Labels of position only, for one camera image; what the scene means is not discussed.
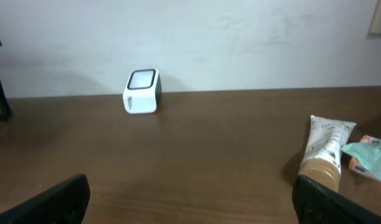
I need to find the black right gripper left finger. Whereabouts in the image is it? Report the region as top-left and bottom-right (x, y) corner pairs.
(0, 174), (90, 224)

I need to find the teal wet wipes pack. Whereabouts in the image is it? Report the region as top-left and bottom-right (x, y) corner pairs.
(342, 142), (381, 182)

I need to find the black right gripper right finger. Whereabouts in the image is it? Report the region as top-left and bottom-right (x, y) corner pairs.
(292, 175), (381, 224)

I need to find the white tube gold cap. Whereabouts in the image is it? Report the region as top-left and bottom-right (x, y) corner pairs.
(298, 115), (356, 192)

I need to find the beige wall plate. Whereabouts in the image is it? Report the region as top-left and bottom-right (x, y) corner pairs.
(369, 0), (381, 35)

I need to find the white barcode scanner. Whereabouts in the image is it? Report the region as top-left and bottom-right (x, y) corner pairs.
(123, 68), (162, 114)

